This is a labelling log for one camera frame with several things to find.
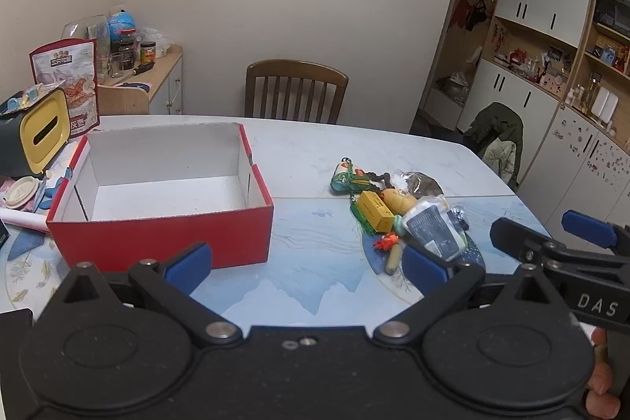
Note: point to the dark green jacket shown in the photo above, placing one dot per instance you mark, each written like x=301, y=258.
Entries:
x=497, y=122

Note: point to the small red orange toy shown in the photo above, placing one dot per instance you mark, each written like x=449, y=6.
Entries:
x=386, y=242

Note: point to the colourful plastic trinket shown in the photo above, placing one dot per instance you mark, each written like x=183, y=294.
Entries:
x=24, y=97

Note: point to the light puffer jacket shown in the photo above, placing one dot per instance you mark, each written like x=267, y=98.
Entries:
x=502, y=154

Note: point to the red white snack bag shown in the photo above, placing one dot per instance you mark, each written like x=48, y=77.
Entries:
x=74, y=75

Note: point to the brown wooden chair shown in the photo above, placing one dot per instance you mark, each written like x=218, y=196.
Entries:
x=295, y=73

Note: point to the blue globe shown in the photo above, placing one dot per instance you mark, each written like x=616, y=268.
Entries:
x=120, y=24

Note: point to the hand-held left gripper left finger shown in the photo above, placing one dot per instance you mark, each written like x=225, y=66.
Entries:
x=189, y=265

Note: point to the wooden high chair back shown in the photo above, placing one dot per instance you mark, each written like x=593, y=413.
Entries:
x=123, y=102

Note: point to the person's right hand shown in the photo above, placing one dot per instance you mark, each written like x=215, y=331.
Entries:
x=600, y=388

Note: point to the yellow plush toy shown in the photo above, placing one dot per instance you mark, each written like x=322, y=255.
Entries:
x=398, y=201

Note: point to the small olive cylinder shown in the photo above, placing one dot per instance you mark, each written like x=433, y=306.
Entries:
x=392, y=260

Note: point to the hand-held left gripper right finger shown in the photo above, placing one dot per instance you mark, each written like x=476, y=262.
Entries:
x=423, y=267

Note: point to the red cardboard box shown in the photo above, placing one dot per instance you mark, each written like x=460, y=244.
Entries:
x=147, y=233

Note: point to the brown scrunchie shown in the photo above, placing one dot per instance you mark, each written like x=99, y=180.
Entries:
x=381, y=176

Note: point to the clear bag of black pieces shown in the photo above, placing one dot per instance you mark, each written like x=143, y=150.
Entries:
x=457, y=216

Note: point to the red ornament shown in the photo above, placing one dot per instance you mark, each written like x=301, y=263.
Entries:
x=517, y=55

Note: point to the grey plastic bag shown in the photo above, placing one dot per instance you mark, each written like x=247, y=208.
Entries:
x=455, y=86

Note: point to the dark glass jar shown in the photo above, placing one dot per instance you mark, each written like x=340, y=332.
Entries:
x=127, y=53

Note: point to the wooden side cabinet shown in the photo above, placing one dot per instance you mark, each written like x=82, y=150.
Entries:
x=162, y=70

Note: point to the green frog pouch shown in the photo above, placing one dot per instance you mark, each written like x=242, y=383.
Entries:
x=347, y=179

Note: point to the red hanging bag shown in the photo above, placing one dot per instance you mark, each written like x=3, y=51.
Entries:
x=467, y=11

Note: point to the clear drinking glass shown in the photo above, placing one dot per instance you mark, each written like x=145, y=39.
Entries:
x=116, y=65

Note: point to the white blue packet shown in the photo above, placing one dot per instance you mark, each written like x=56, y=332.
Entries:
x=433, y=228

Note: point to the white paper roll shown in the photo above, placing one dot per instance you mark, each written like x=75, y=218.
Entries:
x=19, y=219

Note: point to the black flat device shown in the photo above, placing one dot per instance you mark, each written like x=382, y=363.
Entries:
x=15, y=324

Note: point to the blue round pad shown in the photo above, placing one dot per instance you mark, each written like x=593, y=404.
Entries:
x=135, y=84

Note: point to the white round lid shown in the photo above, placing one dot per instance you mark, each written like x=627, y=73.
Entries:
x=19, y=192

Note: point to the brown seed bag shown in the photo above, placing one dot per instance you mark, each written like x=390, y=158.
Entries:
x=423, y=184

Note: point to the yellow carton box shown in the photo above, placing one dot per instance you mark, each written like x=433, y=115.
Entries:
x=374, y=208

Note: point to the dark tissue box yellow lid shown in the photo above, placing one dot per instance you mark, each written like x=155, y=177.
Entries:
x=44, y=129

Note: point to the orange label jar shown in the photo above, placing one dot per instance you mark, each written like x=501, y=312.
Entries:
x=147, y=52

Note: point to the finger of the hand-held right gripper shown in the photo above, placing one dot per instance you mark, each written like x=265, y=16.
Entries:
x=588, y=228
x=517, y=235

